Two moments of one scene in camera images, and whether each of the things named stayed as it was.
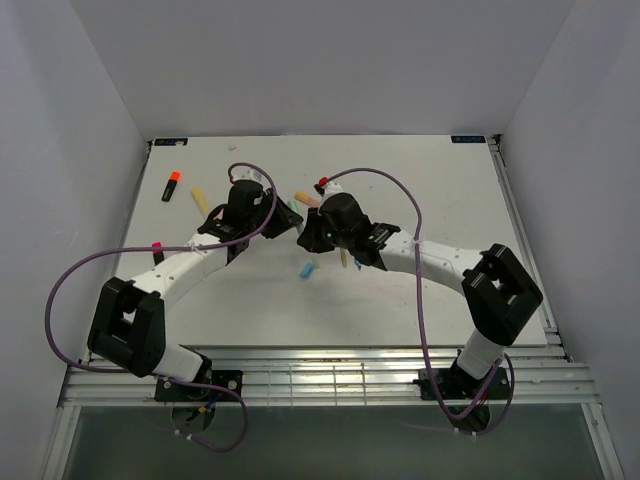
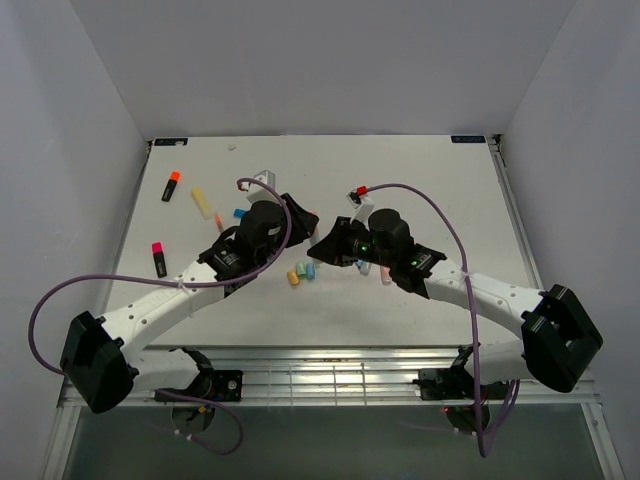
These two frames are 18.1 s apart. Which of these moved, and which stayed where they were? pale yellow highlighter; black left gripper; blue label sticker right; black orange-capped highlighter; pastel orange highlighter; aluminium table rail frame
Moved: pastel orange highlighter; black left gripper
Stayed: aluminium table rail frame; blue label sticker right; pale yellow highlighter; black orange-capped highlighter
